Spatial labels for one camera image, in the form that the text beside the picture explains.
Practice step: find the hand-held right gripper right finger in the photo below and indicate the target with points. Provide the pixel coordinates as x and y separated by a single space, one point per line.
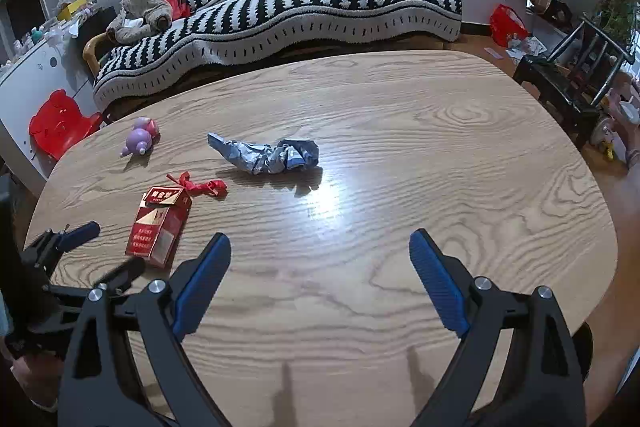
440 287

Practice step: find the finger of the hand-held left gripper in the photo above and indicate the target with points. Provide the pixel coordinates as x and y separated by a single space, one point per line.
80 232
125 272

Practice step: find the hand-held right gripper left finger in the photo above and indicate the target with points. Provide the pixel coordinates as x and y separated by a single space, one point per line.
200 292

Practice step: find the red cigarette pack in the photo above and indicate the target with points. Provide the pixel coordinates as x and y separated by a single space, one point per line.
157 227

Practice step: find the person's left hand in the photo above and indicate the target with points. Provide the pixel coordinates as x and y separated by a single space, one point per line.
35 379

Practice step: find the red crumpled ribbon wrapper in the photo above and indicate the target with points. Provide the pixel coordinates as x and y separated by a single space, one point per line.
210 188

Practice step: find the red plastic child chair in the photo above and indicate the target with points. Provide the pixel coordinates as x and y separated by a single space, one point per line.
62 122

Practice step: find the purple toy figure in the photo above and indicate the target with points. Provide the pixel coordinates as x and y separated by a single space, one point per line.
140 137

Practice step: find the white cabinet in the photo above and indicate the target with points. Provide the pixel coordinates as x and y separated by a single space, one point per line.
35 87

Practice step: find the crumpled silver blue wrapper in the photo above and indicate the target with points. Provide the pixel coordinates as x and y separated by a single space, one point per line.
270 154

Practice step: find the yellow white toy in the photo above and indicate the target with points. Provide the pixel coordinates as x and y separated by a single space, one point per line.
602 137

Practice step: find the yellow box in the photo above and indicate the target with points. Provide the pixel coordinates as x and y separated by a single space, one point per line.
70 9

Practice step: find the brown plush toy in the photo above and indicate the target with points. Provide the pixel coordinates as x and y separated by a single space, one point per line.
140 14

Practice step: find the black metal chair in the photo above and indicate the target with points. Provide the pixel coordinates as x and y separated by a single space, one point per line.
555 82

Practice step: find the white papers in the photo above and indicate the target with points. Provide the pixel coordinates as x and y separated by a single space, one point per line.
525 47

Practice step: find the white cup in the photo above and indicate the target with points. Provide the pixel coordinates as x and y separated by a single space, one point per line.
630 113

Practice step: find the red plastic bag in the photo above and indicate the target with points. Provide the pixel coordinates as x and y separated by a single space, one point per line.
507 27

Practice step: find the black white striped blanket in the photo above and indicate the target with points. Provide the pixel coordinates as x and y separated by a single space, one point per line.
280 7

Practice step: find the wooden frame sofa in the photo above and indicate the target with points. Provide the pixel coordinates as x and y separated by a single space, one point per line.
90 49

